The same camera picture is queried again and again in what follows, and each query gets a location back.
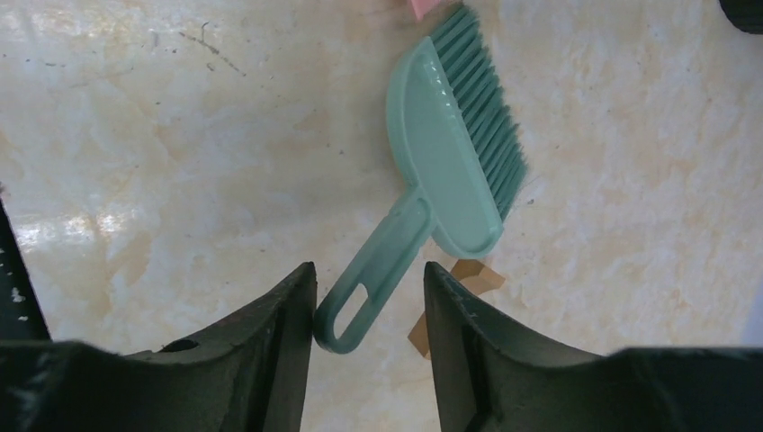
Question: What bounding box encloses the wooden block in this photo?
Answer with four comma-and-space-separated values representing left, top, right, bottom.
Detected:
408, 259, 506, 360

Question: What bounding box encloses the teal hand brush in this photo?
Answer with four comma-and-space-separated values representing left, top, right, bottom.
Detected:
313, 5, 528, 354

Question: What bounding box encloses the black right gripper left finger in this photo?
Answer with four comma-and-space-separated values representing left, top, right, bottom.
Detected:
1, 262, 317, 431

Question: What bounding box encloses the black trash bin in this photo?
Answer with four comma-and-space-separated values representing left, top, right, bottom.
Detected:
719, 0, 763, 35

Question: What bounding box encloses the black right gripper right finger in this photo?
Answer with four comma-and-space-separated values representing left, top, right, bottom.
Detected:
424, 262, 762, 431

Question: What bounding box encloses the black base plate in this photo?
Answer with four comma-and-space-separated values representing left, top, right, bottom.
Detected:
1, 204, 51, 340

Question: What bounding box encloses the pink dustpan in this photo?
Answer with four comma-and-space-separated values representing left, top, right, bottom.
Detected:
408, 0, 443, 22

